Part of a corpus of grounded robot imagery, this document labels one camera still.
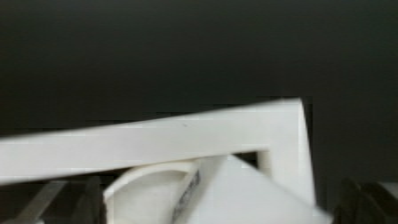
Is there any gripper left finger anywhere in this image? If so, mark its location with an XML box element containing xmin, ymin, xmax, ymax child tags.
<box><xmin>0</xmin><ymin>175</ymin><xmax>110</xmax><ymax>224</ymax></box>

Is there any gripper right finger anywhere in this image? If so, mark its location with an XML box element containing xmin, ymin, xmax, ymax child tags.
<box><xmin>332</xmin><ymin>179</ymin><xmax>398</xmax><ymax>224</ymax></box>

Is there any white round stool seat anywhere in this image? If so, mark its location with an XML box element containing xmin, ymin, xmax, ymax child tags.
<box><xmin>103</xmin><ymin>159</ymin><xmax>200</xmax><ymax>224</ymax></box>

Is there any white stool leg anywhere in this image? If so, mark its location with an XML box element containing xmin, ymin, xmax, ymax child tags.
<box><xmin>172</xmin><ymin>155</ymin><xmax>332</xmax><ymax>224</ymax></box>

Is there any white U-shaped fence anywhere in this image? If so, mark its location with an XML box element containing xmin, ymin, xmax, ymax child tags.
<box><xmin>0</xmin><ymin>99</ymin><xmax>314</xmax><ymax>202</ymax></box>

